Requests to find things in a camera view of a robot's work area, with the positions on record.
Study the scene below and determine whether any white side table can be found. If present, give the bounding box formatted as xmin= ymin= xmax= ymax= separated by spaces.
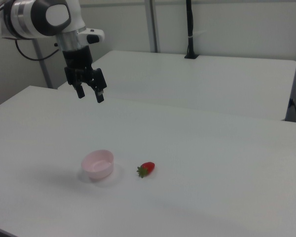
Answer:
xmin=57 ymin=50 xmax=296 ymax=121

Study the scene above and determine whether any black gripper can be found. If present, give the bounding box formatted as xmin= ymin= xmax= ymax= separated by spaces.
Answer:
xmin=62 ymin=47 xmax=108 ymax=104

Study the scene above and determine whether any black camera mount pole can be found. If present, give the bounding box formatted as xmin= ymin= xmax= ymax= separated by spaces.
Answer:
xmin=184 ymin=0 xmax=200 ymax=60

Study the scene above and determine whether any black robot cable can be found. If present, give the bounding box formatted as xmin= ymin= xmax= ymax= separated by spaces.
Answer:
xmin=14 ymin=39 xmax=61 ymax=61

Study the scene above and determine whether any pink plastic bowl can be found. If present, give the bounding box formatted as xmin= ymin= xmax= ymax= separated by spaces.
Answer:
xmin=81 ymin=149 xmax=114 ymax=180

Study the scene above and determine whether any grey metal frame post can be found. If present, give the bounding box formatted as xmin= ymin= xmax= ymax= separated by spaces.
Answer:
xmin=145 ymin=0 xmax=160 ymax=53
xmin=32 ymin=39 xmax=53 ymax=89

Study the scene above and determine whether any red toy strawberry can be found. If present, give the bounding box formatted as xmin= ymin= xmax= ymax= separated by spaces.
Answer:
xmin=137 ymin=161 xmax=156 ymax=179

